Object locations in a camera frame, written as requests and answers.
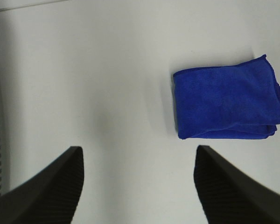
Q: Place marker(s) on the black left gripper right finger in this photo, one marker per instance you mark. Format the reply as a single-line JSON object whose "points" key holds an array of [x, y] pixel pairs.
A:
{"points": [[229, 196]]}

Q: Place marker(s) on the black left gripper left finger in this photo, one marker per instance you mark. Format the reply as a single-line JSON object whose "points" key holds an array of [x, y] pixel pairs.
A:
{"points": [[51, 196]]}

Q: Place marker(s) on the blue microfibre towel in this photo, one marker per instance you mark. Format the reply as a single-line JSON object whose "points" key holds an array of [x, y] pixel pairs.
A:
{"points": [[227, 102]]}

